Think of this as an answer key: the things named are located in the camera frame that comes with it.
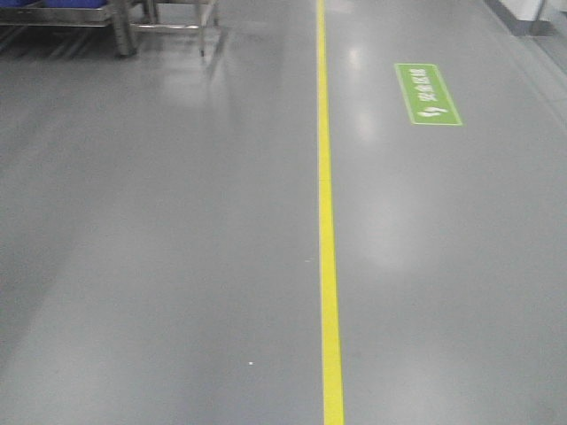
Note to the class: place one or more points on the steel shelf rack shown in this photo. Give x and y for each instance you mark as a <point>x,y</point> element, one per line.
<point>127,18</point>

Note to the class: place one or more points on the green floor safety sign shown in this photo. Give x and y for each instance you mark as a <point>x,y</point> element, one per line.
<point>426,95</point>

